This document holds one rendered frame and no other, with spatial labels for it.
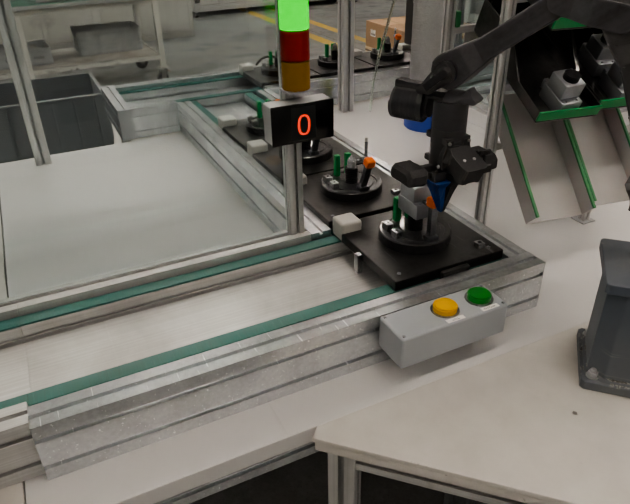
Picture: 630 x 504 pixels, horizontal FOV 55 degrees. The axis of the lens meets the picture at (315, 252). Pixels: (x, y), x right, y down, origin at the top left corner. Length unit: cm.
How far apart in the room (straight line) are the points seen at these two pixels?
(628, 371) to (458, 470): 33
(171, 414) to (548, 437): 55
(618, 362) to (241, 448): 59
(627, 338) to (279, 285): 59
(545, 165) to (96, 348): 92
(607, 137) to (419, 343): 70
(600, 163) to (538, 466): 71
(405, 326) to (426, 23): 124
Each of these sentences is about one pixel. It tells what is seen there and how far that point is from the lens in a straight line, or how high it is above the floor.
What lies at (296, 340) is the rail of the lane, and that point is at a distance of 94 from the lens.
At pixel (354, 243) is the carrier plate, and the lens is 117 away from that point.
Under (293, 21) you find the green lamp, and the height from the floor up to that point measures 138.
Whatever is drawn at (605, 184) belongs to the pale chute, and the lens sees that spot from 141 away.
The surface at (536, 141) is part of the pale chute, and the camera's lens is 134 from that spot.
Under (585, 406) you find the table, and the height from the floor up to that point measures 86.
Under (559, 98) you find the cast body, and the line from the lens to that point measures 121.
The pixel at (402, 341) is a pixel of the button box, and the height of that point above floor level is 96.
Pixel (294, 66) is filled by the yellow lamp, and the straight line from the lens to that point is 106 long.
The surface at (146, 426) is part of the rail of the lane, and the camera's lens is 94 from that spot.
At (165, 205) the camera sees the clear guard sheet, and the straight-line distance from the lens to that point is 112.
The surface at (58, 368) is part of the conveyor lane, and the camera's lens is 105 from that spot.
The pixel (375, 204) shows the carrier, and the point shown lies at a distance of 132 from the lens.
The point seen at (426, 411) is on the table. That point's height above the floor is 86.
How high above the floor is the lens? 155
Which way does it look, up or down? 31 degrees down
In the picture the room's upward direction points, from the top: 1 degrees counter-clockwise
